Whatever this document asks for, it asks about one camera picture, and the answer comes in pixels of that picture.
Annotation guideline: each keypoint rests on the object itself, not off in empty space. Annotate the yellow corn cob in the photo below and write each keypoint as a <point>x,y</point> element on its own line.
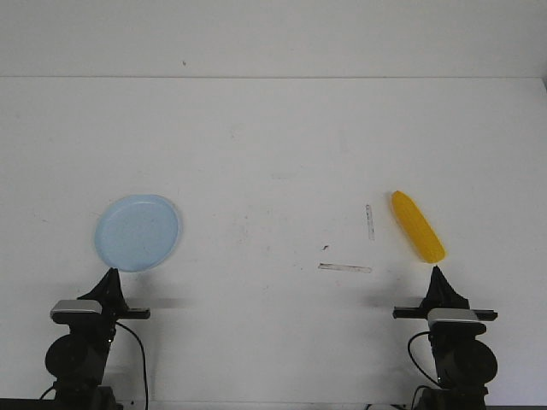
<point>417,229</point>

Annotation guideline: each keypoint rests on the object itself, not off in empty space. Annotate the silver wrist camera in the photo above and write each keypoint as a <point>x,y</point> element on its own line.
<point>70,311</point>
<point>455,321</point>

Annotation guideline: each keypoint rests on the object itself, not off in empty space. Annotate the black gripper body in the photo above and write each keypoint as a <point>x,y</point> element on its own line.
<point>429,309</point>
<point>106,311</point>

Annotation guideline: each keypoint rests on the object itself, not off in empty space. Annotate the light blue round plate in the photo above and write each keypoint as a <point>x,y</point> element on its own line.
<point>137,232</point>

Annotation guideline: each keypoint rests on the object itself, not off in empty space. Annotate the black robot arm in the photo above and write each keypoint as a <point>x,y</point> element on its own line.
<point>78,360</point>
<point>463,364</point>

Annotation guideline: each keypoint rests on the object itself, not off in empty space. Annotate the vertical clear tape strip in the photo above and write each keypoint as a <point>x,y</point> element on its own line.
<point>369,218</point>

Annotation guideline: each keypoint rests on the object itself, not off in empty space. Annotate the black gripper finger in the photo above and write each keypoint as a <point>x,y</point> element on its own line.
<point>439,287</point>
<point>108,289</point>

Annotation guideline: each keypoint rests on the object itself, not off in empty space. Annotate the horizontal clear tape strip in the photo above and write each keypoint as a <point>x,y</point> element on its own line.
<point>344,268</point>

